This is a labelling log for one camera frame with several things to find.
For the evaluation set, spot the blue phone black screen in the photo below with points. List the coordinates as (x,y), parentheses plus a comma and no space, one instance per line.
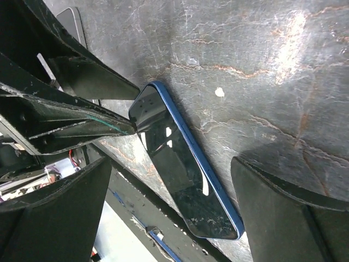
(183,167)

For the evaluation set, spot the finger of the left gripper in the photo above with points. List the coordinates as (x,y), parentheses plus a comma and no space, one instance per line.
(29,30)
(45,121)

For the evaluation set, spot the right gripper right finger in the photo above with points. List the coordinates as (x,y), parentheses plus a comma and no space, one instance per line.
(284,222)

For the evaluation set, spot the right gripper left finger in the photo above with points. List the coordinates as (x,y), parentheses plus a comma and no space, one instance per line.
(58,222)

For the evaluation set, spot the white phone black screen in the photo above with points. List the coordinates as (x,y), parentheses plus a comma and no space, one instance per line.
(71,20)

